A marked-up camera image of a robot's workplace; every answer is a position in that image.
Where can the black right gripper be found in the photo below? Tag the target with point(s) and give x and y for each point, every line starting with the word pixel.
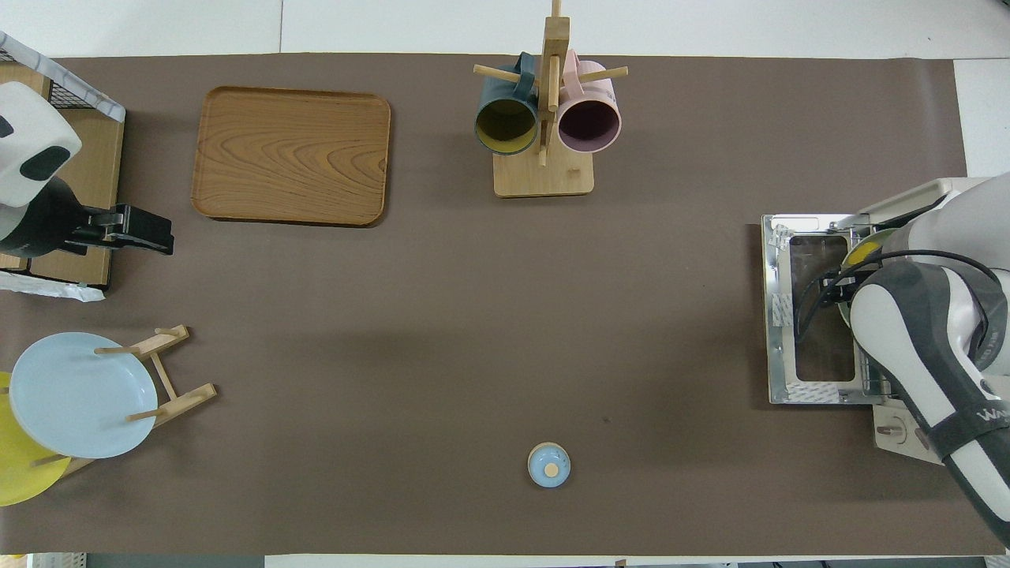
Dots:
pixel 843 288

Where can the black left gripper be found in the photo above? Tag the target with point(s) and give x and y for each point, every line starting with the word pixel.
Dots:
pixel 93 229

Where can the yellow corn cob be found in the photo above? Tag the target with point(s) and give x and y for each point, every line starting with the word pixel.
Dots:
pixel 866 254

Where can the pale green plate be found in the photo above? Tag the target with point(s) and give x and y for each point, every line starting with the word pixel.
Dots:
pixel 877 236

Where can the glass oven door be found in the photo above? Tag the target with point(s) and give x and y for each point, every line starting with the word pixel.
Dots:
pixel 777 355

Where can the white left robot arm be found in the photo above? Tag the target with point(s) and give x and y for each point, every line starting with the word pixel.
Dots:
pixel 28 142

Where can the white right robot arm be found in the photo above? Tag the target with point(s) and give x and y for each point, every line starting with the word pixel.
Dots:
pixel 907 339

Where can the beige toaster oven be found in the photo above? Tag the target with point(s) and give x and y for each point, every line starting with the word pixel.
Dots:
pixel 931 193

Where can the beige oven knob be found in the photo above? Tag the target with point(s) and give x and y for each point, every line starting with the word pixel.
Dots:
pixel 922 439
pixel 892 431

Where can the wooden shelf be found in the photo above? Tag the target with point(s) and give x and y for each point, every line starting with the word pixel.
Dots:
pixel 99 166

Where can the wooden box with mesh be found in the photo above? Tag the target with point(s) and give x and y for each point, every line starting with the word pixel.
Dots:
pixel 79 101

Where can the wooden serving tray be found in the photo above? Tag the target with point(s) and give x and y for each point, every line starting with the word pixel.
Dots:
pixel 292 155

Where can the wooden plate rack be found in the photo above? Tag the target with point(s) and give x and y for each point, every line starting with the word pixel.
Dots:
pixel 183 398

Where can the light blue plate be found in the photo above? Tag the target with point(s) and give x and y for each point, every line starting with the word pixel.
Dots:
pixel 79 394

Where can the yellow plate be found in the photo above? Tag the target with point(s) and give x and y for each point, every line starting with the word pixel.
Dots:
pixel 20 473

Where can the pink mug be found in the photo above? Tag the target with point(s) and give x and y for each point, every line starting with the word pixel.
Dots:
pixel 590 122

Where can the wooden mug tree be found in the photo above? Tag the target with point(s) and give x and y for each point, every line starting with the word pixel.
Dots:
pixel 544 177

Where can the brown table mat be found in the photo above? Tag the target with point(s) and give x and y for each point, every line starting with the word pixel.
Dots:
pixel 505 331

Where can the dark blue mug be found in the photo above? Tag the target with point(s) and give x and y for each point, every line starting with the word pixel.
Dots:
pixel 505 126

